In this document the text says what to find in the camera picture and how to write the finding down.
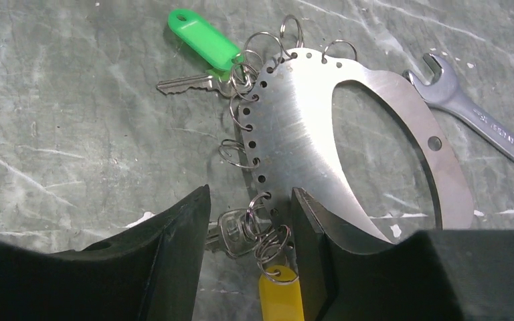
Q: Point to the short silver wrench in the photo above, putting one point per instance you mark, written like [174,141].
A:
[445,93]

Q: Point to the silver key with rings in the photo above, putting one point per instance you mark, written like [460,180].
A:
[232,235]

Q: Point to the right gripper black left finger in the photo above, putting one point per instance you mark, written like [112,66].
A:
[147,272]

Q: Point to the yellow key tag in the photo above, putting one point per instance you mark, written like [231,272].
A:
[280,294]

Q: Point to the green key tag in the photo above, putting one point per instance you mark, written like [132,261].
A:
[207,41]

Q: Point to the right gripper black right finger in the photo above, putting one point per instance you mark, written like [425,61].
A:
[348,274]

